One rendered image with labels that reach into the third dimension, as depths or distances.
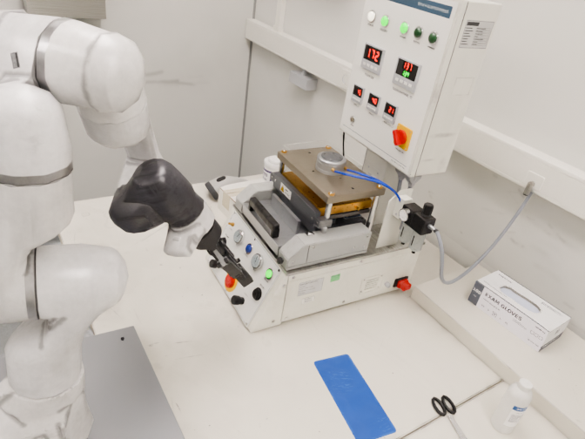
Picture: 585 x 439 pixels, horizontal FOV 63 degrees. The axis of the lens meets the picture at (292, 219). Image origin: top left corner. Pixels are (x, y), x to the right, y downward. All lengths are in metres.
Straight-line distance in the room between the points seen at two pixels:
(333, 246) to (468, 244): 0.64
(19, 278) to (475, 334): 1.09
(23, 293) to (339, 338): 0.80
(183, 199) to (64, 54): 0.39
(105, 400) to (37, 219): 0.49
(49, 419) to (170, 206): 0.41
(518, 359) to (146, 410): 0.91
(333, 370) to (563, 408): 0.53
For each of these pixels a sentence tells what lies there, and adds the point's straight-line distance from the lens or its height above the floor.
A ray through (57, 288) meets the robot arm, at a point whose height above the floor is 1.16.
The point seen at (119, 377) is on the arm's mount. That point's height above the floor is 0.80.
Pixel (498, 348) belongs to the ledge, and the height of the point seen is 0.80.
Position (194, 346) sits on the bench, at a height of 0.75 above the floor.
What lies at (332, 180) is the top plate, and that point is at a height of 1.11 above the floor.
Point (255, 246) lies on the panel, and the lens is 1.28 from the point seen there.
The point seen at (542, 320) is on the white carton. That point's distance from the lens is 1.44.
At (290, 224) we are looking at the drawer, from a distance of 1.26.
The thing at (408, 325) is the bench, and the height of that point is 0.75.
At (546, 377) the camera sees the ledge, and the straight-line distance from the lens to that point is 1.39.
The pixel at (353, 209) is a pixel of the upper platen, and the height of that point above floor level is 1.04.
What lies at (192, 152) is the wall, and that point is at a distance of 2.84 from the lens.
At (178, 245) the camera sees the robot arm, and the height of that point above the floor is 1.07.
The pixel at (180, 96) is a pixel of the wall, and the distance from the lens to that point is 2.69.
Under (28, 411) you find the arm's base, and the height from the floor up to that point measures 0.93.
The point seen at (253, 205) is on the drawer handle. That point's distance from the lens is 1.28.
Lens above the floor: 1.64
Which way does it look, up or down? 31 degrees down
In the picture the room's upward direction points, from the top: 9 degrees clockwise
